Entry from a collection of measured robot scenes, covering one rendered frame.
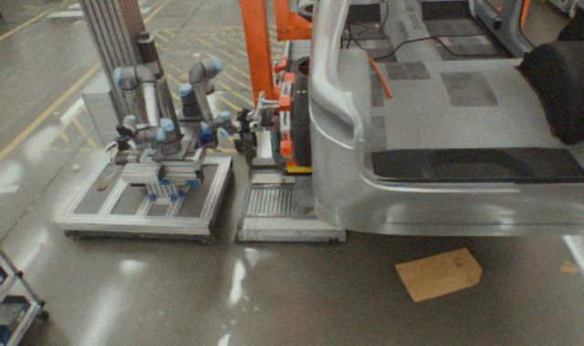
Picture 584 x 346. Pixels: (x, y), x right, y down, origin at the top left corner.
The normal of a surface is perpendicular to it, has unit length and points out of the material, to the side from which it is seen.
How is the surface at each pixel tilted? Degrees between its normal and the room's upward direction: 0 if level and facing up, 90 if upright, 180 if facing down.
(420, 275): 1
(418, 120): 22
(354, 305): 0
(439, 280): 1
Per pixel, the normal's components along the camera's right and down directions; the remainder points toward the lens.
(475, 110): -0.09, -0.52
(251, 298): -0.07, -0.80
